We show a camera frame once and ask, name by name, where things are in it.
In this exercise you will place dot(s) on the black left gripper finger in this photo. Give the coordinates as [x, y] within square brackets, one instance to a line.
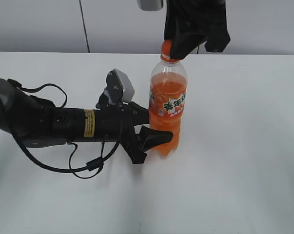
[140, 115]
[150, 138]

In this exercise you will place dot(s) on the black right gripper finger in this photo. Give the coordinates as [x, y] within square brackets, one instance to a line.
[170, 26]
[184, 42]

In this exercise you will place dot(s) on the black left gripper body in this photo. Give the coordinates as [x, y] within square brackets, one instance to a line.
[114, 123]

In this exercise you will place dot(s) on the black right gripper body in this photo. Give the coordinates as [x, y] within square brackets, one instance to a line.
[205, 16]

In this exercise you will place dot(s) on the orange bottle cap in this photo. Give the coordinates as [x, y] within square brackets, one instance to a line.
[165, 52]

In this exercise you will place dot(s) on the orange soda plastic bottle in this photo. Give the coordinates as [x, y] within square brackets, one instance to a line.
[167, 94]

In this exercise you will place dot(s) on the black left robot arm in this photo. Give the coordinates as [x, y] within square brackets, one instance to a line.
[39, 123]

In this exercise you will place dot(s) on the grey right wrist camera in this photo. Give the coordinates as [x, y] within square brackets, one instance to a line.
[150, 5]

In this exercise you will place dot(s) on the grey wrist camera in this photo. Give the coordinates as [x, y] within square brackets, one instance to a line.
[150, 5]
[119, 88]

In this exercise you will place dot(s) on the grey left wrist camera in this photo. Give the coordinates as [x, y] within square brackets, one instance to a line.
[119, 88]

